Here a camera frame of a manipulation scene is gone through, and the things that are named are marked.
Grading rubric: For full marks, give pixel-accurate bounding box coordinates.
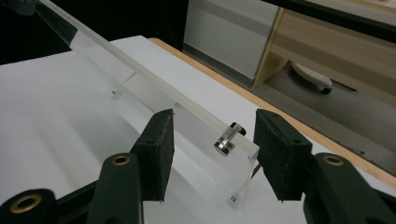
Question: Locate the light wooden cabinet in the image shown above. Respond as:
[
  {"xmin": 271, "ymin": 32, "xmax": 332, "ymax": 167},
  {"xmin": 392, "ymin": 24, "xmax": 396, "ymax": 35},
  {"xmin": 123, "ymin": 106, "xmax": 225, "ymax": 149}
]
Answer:
[{"xmin": 252, "ymin": 7, "xmax": 396, "ymax": 107}]

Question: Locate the white power strip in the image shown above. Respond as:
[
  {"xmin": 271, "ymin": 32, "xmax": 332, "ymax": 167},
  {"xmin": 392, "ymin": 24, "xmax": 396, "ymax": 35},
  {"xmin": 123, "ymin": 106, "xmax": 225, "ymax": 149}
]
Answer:
[{"xmin": 290, "ymin": 61, "xmax": 333, "ymax": 95}]

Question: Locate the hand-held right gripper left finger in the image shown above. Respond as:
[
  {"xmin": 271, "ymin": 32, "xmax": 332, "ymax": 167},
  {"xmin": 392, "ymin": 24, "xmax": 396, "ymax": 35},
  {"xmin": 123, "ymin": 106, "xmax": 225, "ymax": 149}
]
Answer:
[{"xmin": 130, "ymin": 108, "xmax": 176, "ymax": 203}]

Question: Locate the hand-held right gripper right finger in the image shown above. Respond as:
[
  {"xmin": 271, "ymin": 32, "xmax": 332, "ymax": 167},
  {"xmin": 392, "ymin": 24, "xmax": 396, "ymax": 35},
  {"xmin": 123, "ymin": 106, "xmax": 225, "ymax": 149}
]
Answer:
[{"xmin": 252, "ymin": 108, "xmax": 314, "ymax": 203}]

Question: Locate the clear acrylic display frame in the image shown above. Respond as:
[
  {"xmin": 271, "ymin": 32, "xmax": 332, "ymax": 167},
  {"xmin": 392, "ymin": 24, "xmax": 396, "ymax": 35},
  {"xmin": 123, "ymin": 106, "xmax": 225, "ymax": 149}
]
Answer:
[{"xmin": 34, "ymin": 0, "xmax": 262, "ymax": 209}]

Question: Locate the white cabinet panel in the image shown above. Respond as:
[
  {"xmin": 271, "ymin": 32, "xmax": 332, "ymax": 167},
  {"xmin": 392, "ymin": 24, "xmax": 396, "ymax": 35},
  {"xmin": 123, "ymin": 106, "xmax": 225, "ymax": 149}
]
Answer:
[{"xmin": 182, "ymin": 0, "xmax": 280, "ymax": 80}]

